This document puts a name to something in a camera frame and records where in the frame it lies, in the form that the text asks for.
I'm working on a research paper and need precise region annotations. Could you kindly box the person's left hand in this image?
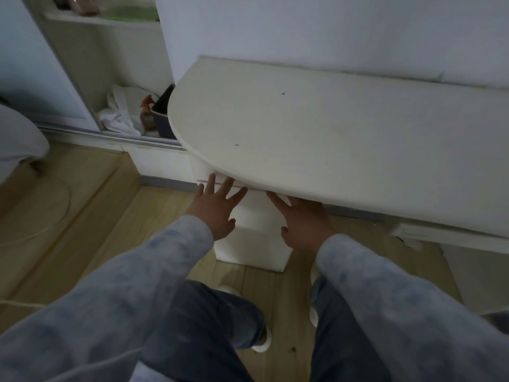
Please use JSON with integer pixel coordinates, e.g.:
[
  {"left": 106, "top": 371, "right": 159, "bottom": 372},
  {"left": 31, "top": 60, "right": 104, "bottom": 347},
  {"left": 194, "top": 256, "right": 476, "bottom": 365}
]
[{"left": 186, "top": 173, "right": 248, "bottom": 241}]

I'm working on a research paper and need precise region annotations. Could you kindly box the person's right hand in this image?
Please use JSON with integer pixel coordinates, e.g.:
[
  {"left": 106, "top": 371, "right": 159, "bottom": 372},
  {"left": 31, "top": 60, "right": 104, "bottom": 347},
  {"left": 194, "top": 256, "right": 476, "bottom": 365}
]
[{"left": 266, "top": 191, "right": 334, "bottom": 253}]

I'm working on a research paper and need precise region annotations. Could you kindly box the person's left forearm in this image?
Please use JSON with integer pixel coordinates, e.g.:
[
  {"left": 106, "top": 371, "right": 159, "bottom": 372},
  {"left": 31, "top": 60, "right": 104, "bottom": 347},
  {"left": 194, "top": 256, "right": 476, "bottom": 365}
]
[{"left": 0, "top": 214, "right": 216, "bottom": 382}]

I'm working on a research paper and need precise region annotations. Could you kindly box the person's right forearm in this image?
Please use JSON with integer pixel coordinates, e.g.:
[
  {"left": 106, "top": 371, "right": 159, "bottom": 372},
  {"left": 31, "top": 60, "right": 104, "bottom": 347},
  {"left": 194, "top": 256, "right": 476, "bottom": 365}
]
[{"left": 316, "top": 233, "right": 509, "bottom": 382}]

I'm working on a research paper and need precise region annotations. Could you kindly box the dark blue basin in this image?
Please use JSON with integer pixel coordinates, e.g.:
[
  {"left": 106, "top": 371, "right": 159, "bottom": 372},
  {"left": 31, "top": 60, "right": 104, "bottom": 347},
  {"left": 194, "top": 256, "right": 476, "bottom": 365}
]
[{"left": 150, "top": 83, "right": 178, "bottom": 140}]

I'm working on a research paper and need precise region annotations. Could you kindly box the white right slipper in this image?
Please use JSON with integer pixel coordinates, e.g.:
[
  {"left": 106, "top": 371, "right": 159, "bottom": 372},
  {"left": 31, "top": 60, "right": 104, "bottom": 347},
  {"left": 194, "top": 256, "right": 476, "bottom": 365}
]
[{"left": 309, "top": 262, "right": 321, "bottom": 327}]

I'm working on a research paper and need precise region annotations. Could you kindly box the white slipper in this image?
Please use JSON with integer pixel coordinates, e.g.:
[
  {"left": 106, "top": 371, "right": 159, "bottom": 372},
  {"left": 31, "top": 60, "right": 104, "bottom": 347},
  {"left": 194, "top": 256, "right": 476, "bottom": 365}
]
[
  {"left": 216, "top": 285, "right": 273, "bottom": 353},
  {"left": 309, "top": 262, "right": 321, "bottom": 327}
]

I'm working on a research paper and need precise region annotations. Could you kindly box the spray bottle with red trigger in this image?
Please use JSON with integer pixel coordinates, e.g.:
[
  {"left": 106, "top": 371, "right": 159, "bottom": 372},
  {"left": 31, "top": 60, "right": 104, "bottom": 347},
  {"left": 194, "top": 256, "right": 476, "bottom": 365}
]
[{"left": 140, "top": 94, "right": 157, "bottom": 132}]

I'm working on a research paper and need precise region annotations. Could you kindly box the white rounded desk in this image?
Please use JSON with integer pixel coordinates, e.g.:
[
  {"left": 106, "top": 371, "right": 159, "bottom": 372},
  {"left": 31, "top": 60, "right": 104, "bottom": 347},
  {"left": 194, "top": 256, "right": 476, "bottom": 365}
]
[{"left": 167, "top": 55, "right": 509, "bottom": 315}]

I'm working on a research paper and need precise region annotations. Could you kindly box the white left slipper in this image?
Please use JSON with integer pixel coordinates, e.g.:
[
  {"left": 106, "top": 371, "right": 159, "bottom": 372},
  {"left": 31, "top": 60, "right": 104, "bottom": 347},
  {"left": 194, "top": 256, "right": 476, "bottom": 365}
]
[{"left": 216, "top": 285, "right": 273, "bottom": 353}]

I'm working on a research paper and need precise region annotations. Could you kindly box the person's left leg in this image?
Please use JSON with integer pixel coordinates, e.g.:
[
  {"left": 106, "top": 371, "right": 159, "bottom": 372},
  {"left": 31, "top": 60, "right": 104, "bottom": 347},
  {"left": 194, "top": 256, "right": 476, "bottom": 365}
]
[{"left": 135, "top": 279, "right": 267, "bottom": 382}]

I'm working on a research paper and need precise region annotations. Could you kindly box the person's leg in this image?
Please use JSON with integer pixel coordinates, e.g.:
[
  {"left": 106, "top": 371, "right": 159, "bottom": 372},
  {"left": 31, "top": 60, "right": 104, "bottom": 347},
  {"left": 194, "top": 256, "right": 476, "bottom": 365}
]
[
  {"left": 135, "top": 279, "right": 267, "bottom": 382},
  {"left": 309, "top": 275, "right": 395, "bottom": 382}
]

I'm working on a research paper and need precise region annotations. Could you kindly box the crumpled white cloth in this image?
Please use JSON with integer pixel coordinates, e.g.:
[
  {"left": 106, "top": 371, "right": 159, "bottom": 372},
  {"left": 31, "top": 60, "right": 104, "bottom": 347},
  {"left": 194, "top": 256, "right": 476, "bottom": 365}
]
[{"left": 97, "top": 84, "right": 148, "bottom": 136}]

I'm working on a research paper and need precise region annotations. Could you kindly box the person's right leg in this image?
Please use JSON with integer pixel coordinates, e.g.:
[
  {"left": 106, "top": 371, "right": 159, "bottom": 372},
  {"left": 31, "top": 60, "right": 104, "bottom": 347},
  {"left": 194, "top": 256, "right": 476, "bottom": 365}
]
[{"left": 309, "top": 275, "right": 395, "bottom": 382}]

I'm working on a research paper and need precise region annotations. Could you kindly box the white wardrobe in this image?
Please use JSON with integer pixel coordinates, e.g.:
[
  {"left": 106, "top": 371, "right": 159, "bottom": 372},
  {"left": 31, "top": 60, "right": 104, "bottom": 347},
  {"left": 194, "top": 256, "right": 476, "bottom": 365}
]
[{"left": 19, "top": 0, "right": 192, "bottom": 152}]

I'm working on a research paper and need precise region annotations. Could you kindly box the white bedding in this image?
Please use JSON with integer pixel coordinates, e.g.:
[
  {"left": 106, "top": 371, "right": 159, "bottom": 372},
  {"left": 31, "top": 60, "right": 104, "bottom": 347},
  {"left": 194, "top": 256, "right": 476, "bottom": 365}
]
[{"left": 0, "top": 100, "right": 51, "bottom": 184}]

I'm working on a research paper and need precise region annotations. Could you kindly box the green folded item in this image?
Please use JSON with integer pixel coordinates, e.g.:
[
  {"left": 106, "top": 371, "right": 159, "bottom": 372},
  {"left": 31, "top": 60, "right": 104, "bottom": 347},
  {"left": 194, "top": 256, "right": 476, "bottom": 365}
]
[{"left": 99, "top": 3, "right": 160, "bottom": 23}]

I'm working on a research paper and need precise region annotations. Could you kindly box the white sliding wardrobe door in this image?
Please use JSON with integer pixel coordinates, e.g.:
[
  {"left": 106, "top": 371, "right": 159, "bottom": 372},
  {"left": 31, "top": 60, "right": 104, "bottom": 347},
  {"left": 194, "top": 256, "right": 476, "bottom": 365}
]
[{"left": 0, "top": 0, "right": 101, "bottom": 132}]

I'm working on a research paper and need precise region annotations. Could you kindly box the pink container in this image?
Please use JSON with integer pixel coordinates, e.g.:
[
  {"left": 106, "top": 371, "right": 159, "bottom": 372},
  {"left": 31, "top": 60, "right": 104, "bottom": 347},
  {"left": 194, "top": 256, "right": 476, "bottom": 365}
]
[{"left": 54, "top": 0, "right": 101, "bottom": 17}]

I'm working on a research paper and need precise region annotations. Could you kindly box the white cable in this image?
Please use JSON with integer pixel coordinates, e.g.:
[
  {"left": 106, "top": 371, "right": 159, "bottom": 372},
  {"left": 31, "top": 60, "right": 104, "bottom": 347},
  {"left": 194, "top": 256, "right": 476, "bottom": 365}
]
[{"left": 0, "top": 180, "right": 72, "bottom": 248}]

